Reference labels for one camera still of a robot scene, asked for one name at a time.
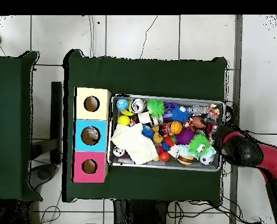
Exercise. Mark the cream waffle cloth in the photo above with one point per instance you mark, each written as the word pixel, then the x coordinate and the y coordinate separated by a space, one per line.
pixel 135 144

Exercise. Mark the crushed clear plastic bottle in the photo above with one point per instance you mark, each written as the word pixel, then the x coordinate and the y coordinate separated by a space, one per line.
pixel 91 134

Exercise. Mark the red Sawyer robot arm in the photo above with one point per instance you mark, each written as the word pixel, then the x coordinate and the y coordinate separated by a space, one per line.
pixel 245 151

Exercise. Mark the yellow ball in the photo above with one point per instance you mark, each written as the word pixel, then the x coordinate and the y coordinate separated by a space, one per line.
pixel 123 120

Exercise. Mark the blue globe ball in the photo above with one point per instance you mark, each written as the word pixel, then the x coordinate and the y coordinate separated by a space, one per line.
pixel 122 104

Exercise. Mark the orange basketball toy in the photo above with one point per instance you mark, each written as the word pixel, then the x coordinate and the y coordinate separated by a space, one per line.
pixel 176 127

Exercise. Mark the blue spiky ball with eye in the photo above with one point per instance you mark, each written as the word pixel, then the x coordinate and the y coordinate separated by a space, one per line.
pixel 179 114

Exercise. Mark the purple spiky ball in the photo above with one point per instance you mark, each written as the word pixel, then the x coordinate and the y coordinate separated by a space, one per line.
pixel 184 136

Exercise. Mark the dark green tablecloth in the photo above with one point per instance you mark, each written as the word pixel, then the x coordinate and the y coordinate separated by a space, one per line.
pixel 152 77

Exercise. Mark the brown football toy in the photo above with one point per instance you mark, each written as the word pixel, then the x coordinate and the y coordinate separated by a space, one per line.
pixel 197 122

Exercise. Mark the green spiky ball with eyes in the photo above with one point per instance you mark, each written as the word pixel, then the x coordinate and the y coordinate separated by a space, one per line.
pixel 198 143

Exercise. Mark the black panel on stand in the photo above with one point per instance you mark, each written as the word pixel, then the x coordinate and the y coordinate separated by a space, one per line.
pixel 56 116

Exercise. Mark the side table under green cloth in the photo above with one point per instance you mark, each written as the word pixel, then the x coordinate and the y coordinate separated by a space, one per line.
pixel 7 140

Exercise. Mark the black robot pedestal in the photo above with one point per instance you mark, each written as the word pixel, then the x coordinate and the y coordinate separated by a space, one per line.
pixel 138 212

